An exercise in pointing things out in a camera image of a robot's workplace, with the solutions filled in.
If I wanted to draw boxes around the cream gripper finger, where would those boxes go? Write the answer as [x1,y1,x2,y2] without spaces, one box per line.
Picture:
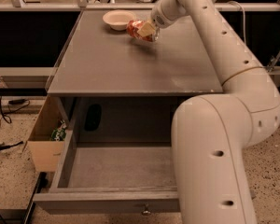
[137,21,156,37]

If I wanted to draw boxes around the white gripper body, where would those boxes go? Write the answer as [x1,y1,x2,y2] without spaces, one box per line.
[150,0,187,29]

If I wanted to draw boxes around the crushed red coke can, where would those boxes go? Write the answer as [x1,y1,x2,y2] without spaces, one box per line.
[126,20,160,42]

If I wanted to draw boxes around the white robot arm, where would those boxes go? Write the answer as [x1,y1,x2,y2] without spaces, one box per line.
[151,0,280,224]

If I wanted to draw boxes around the open grey top drawer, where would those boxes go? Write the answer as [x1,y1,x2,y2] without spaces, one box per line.
[33,97,181,216]

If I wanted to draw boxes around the metal drawer knob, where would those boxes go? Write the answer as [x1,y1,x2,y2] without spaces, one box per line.
[141,203,152,216]

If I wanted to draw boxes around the white paper bowl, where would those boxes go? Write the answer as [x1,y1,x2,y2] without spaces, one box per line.
[103,10,136,31]

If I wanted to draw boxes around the grey wooden cabinet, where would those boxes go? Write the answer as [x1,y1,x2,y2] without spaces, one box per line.
[49,10,222,147]

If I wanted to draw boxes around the green chip bag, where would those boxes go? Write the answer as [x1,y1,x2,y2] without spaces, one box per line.
[50,119,67,141]

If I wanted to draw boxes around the brown cardboard box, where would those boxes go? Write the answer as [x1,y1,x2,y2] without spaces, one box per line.
[27,96,64,172]

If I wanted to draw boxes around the black tool on floor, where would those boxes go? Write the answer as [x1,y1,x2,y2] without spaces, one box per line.
[0,141,23,151]

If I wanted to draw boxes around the white hanging cable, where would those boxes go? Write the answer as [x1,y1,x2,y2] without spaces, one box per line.
[227,1,248,47]

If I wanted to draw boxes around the black floor cable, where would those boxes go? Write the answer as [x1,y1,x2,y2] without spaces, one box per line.
[0,79,32,135]

